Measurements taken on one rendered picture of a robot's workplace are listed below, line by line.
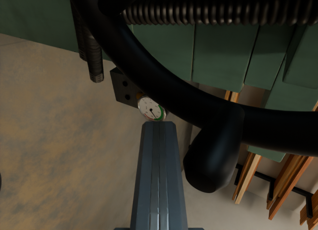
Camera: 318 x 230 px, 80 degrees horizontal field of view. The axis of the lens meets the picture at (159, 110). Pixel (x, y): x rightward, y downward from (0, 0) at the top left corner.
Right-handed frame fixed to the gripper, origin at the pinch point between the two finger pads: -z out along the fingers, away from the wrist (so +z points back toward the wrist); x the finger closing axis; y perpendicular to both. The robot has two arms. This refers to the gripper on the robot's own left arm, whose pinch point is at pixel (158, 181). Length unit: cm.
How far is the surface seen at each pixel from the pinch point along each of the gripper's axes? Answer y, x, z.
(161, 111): -14.8, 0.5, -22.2
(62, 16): -3.4, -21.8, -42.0
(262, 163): -259, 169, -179
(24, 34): -11, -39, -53
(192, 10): 4.0, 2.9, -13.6
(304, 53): 1.2, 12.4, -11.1
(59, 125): -61, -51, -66
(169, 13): 3.6, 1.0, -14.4
